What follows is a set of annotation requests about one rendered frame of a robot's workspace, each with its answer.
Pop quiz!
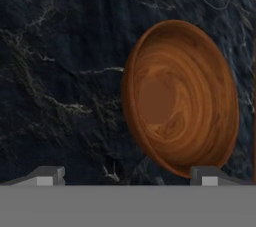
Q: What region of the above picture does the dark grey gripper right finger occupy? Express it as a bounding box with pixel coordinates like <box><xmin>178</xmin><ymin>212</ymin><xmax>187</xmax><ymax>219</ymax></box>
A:
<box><xmin>189</xmin><ymin>165</ymin><xmax>251</xmax><ymax>187</ymax></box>

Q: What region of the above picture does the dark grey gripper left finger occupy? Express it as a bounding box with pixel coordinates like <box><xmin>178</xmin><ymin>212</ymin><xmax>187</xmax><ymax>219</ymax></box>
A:
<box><xmin>3</xmin><ymin>165</ymin><xmax>66</xmax><ymax>187</ymax></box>

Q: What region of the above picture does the brown wooden bowl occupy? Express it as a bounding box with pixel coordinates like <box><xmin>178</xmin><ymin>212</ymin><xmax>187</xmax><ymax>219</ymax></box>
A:
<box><xmin>120</xmin><ymin>19</ymin><xmax>240</xmax><ymax>179</ymax></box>

